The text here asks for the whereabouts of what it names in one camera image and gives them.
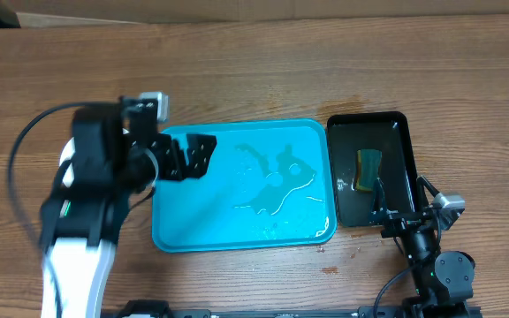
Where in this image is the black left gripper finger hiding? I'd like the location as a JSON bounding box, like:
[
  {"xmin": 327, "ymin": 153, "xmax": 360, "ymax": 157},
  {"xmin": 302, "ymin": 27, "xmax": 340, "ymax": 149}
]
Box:
[
  {"xmin": 186, "ymin": 134, "xmax": 217, "ymax": 178},
  {"xmin": 156, "ymin": 134, "xmax": 186, "ymax": 181}
]

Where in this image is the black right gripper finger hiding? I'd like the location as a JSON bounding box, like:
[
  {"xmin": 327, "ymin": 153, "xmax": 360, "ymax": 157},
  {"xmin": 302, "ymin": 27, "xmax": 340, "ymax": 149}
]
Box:
[
  {"xmin": 370, "ymin": 178, "xmax": 388, "ymax": 216},
  {"xmin": 416, "ymin": 175, "xmax": 439, "ymax": 199}
]

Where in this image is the yellow green scrub sponge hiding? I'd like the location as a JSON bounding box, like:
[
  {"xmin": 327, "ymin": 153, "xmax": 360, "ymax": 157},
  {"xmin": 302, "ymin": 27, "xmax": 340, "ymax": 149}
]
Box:
[{"xmin": 355, "ymin": 148, "xmax": 382, "ymax": 192}]

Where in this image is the white plate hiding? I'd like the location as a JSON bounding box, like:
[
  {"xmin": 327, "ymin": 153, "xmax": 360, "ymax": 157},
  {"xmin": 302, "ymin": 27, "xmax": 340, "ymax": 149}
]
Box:
[{"xmin": 58, "ymin": 127, "xmax": 130, "ymax": 189}]

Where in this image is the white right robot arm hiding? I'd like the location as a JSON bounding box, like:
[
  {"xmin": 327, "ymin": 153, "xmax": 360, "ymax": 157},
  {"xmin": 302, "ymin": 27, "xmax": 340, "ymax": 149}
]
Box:
[{"xmin": 369, "ymin": 176, "xmax": 482, "ymax": 318}]

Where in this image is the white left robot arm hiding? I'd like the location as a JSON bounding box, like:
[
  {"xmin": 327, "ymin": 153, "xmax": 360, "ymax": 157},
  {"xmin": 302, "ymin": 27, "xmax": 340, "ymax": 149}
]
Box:
[{"xmin": 40, "ymin": 99, "xmax": 217, "ymax": 317}]

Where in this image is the black water tray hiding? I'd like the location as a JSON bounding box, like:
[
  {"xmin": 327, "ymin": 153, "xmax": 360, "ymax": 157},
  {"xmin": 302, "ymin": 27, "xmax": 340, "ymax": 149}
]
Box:
[{"xmin": 327, "ymin": 111, "xmax": 418, "ymax": 227}]

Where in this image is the blue plastic tray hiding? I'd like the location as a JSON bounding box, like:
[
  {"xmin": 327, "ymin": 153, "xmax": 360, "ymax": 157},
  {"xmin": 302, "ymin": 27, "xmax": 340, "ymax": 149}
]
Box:
[{"xmin": 151, "ymin": 119, "xmax": 338, "ymax": 253}]

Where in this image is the brown cardboard panel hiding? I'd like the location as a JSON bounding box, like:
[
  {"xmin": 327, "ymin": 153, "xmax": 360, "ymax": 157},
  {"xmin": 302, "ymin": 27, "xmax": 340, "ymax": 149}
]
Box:
[{"xmin": 8, "ymin": 0, "xmax": 509, "ymax": 23}]

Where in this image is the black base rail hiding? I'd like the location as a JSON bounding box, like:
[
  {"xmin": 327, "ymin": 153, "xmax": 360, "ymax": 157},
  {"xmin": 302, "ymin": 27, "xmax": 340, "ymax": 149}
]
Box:
[{"xmin": 101, "ymin": 306, "xmax": 483, "ymax": 318}]

